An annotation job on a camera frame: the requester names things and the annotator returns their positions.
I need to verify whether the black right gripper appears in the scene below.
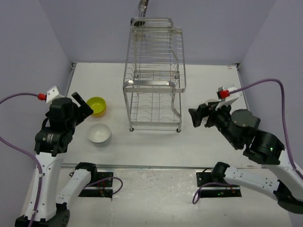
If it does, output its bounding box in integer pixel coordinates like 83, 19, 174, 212
188, 97, 240, 147

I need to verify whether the green bowl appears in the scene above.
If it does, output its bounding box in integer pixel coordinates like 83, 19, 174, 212
86, 96, 107, 112

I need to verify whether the large white bowl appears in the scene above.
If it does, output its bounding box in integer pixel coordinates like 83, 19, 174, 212
90, 138, 111, 147
87, 123, 111, 142

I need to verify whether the small white bowl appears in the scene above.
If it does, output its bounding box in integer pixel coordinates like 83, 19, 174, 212
205, 99, 218, 104

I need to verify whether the orange bowl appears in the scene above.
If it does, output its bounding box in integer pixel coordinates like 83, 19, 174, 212
92, 108, 107, 118

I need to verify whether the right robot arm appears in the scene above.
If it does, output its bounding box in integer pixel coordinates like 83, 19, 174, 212
188, 102, 303, 214

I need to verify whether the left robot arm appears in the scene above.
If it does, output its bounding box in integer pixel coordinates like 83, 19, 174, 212
15, 92, 98, 227

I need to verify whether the stainless steel dish rack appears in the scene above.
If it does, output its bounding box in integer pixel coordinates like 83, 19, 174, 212
122, 17, 187, 132

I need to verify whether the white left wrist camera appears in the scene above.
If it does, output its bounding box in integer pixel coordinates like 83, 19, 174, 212
38, 86, 64, 105

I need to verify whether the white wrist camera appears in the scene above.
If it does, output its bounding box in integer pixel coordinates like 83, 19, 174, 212
215, 84, 242, 111
38, 86, 64, 105

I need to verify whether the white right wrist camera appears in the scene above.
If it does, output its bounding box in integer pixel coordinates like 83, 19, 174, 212
215, 84, 242, 111

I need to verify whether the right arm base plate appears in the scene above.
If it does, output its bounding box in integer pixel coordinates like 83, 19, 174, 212
196, 168, 242, 199

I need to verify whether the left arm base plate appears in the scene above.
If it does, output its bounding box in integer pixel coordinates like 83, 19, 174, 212
79, 172, 114, 198

